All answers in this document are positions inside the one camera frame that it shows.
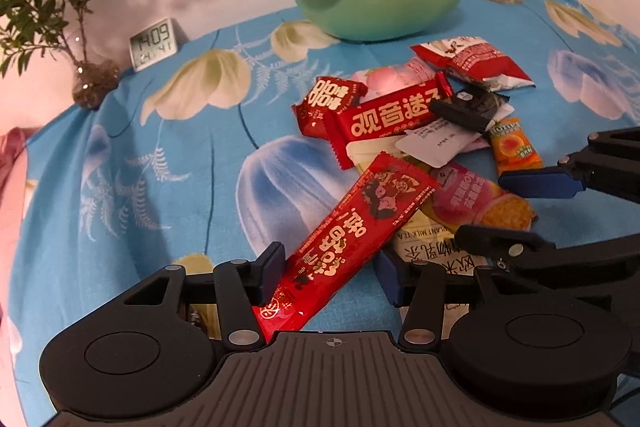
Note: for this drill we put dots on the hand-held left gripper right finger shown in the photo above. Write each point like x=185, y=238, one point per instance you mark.
x=392, y=277

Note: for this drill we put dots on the pink yellow snack packet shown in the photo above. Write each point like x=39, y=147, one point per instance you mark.
x=475, y=202

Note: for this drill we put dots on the leafy plant in glass vase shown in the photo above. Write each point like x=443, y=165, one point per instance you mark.
x=95, y=87

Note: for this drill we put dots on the red white snack bag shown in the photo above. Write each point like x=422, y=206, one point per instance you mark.
x=480, y=59

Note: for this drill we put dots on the red packet white characters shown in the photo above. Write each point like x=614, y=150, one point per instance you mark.
x=325, y=107

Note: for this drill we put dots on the blue floral tablecloth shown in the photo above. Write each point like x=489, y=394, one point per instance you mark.
x=200, y=217

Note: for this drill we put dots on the cream flat packet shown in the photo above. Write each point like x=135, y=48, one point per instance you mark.
x=365, y=154

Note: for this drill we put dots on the white pink snack packet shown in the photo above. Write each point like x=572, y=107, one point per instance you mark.
x=435, y=142

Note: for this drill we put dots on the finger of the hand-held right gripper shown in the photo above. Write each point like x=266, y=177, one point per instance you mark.
x=540, y=184
x=500, y=247

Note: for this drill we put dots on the long red strip packet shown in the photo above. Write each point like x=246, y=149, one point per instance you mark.
x=350, y=232

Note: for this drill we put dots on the black cracker packet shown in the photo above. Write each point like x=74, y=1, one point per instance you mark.
x=470, y=109

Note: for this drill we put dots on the beige milk tea packet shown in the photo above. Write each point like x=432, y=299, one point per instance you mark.
x=425, y=237

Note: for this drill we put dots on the small digital clock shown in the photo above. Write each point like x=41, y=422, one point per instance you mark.
x=152, y=44

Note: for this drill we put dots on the red bar packet gold print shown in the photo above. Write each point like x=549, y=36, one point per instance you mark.
x=390, y=122

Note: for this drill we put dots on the orange small snack packet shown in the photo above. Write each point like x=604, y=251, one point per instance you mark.
x=515, y=147

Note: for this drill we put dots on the pink cloth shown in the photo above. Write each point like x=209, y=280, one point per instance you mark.
x=10, y=207

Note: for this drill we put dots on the yellow black small packet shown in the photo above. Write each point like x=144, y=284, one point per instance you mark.
x=200, y=317

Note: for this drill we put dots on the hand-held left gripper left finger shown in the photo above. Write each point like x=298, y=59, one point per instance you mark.
x=270, y=272

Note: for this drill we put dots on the pink peach snack packet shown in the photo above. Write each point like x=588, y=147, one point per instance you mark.
x=390, y=77

